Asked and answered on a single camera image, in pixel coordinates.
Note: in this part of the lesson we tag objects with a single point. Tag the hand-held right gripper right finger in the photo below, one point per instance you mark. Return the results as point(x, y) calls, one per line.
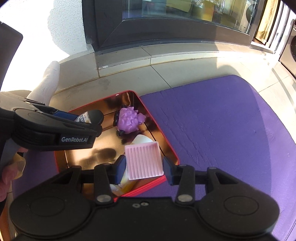
point(168, 172)

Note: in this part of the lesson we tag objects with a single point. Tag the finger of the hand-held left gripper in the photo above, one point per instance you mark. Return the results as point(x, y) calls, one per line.
point(66, 115)

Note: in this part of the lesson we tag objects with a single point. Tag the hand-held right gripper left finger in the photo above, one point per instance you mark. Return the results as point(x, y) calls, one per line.
point(120, 170)

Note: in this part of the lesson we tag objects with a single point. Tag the small printed object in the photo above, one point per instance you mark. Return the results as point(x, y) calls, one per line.
point(84, 118)

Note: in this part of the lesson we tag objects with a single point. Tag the pink ridged square tile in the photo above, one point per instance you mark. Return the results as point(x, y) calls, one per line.
point(144, 161)

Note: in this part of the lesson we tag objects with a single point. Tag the red tin box gold inside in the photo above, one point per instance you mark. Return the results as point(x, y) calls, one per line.
point(92, 143)

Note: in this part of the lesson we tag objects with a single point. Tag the person's left hand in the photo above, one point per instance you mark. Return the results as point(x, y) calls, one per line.
point(7, 178)

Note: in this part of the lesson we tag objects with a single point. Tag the white bottle yellow label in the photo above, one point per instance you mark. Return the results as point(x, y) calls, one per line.
point(141, 140)

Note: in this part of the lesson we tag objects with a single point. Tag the person's white socked foot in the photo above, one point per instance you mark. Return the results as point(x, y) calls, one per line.
point(47, 81)

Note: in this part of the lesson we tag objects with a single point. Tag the purple spiky toy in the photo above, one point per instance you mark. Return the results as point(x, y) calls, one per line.
point(129, 120)

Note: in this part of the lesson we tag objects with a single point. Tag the purple mat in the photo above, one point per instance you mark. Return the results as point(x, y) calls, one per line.
point(219, 129)

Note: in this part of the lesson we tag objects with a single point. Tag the dark cloth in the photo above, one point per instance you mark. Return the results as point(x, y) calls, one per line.
point(10, 60)

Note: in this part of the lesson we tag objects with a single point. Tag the washing machine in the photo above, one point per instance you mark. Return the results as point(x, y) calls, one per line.
point(289, 51)

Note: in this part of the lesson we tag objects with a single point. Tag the yellow curtain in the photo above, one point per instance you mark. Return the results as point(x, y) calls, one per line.
point(264, 20)

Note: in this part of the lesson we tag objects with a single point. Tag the dark window frame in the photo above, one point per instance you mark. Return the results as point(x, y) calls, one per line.
point(111, 27)

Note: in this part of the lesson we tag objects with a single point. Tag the white sliding door frame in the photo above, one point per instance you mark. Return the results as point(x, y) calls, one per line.
point(278, 25)

